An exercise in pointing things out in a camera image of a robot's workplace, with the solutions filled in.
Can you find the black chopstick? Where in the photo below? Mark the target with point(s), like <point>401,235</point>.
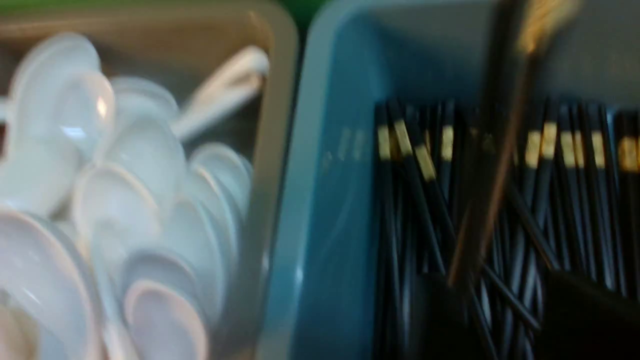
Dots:
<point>522,34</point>
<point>491,152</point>

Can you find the blue plastic chopstick bin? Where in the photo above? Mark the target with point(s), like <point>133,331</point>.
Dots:
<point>323,283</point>

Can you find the pile of black chopsticks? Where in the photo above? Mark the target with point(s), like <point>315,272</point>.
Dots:
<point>561,277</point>

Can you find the grey plastic spoon bin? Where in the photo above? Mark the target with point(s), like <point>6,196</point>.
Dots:
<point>178,45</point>

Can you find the white spoon tall centre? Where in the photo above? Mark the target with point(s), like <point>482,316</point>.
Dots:
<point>59,105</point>

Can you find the white spoon centre right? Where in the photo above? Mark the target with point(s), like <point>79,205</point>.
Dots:
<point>142,141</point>

